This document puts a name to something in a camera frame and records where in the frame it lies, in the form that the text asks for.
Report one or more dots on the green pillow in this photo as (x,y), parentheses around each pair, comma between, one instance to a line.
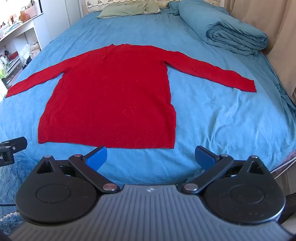
(122,10)

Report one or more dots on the blue bed sheet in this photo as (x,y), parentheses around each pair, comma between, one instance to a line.
(208,127)

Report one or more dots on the white shelf unit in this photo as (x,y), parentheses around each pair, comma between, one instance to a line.
(27,26)

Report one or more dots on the red knit sweater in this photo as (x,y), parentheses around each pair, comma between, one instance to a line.
(111,92)

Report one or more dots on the white bag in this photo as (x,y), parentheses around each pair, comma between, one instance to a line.
(30,51)

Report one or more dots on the beige curtain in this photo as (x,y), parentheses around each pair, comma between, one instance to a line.
(277,23)

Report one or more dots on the blue bolster pillow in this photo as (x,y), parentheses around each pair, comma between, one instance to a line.
(219,25)

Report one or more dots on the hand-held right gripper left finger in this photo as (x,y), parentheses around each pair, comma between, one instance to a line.
(98,158)

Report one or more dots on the red box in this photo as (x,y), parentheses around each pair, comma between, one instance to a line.
(14,55)

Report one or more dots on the cream patterned pillow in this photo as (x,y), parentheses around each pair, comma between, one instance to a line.
(92,5)

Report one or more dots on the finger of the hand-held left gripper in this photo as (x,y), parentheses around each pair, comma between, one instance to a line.
(16,142)

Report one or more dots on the pink basket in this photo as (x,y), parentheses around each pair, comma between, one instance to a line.
(30,10)

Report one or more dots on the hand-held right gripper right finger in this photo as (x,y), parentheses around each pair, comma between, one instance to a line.
(204,158)

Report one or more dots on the orange plush toy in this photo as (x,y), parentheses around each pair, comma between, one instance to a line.
(23,16)

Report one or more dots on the blue fluffy rug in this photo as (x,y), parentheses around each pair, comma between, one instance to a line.
(20,163)

